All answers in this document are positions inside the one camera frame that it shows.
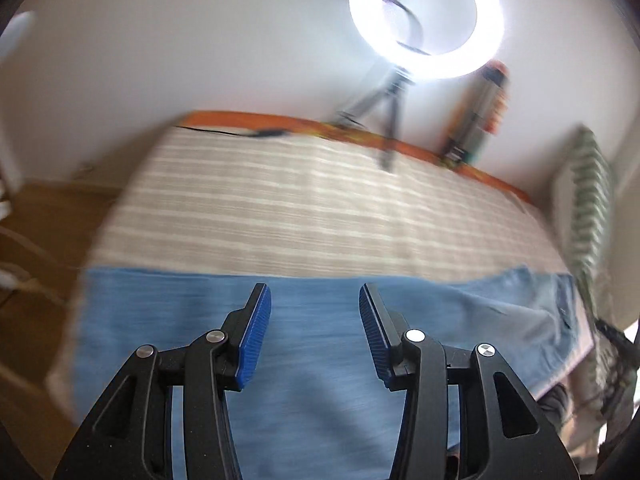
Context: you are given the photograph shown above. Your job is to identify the silver folded tripod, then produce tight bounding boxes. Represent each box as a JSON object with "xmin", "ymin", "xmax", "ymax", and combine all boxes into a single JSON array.
[{"xmin": 440, "ymin": 67, "xmax": 501, "ymax": 168}]

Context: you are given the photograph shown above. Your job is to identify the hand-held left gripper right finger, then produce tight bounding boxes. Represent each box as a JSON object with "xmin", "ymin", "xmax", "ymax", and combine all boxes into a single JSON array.
[{"xmin": 359, "ymin": 283, "xmax": 581, "ymax": 480}]

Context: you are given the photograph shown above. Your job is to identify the blue denim pants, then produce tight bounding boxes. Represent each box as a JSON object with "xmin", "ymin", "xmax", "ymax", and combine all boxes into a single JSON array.
[{"xmin": 75, "ymin": 266, "xmax": 581, "ymax": 480}]

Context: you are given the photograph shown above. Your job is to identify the white ring light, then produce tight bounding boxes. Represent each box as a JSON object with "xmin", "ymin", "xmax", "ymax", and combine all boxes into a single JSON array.
[{"xmin": 348, "ymin": 0, "xmax": 505, "ymax": 80}]

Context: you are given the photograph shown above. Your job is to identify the black cable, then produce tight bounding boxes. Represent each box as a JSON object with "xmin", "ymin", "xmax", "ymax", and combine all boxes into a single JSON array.
[{"xmin": 177, "ymin": 125, "xmax": 291, "ymax": 139}]

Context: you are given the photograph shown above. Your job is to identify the orange floral bed sheet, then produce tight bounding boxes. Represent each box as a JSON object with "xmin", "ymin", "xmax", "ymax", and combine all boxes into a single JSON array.
[{"xmin": 177, "ymin": 110, "xmax": 531, "ymax": 206}]

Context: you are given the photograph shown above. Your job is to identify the beige plaid blanket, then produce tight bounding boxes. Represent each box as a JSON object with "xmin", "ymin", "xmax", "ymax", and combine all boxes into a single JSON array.
[{"xmin": 82, "ymin": 125, "xmax": 576, "ymax": 281}]

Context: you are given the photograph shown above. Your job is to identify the black mini tripod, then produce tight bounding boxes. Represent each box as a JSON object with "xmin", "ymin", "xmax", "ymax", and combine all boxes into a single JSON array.
[{"xmin": 332, "ymin": 65, "xmax": 416, "ymax": 171}]

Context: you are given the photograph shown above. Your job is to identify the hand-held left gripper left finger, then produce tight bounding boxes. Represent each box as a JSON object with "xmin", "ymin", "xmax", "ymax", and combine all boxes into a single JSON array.
[{"xmin": 52, "ymin": 283, "xmax": 273, "ymax": 480}]

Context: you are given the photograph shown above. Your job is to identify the dark grey object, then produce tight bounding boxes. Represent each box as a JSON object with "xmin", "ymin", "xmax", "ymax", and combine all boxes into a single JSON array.
[{"xmin": 537, "ymin": 384, "xmax": 572, "ymax": 428}]

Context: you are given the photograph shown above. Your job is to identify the green leaf-print pillow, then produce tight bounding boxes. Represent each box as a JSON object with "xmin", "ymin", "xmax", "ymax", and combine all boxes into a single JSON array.
[{"xmin": 550, "ymin": 125, "xmax": 618, "ymax": 301}]

